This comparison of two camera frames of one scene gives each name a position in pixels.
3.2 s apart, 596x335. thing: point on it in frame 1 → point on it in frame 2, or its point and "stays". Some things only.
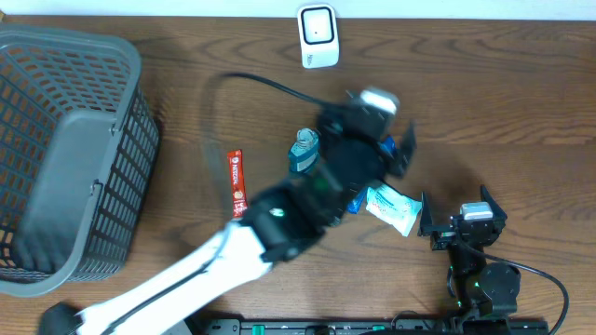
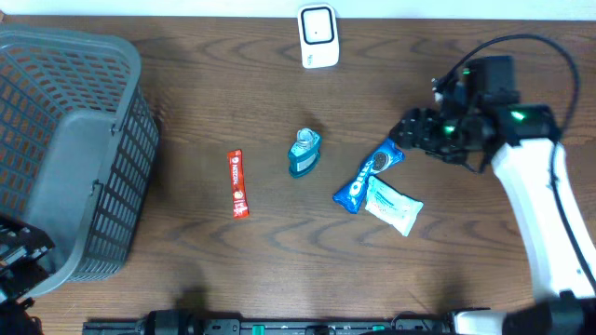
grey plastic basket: [79, 151] stays
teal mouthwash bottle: [304, 154] stays
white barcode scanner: [318, 35] stays
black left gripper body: [377, 162] → [14, 283]
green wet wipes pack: [392, 207] stays
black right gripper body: [443, 239] → [450, 137]
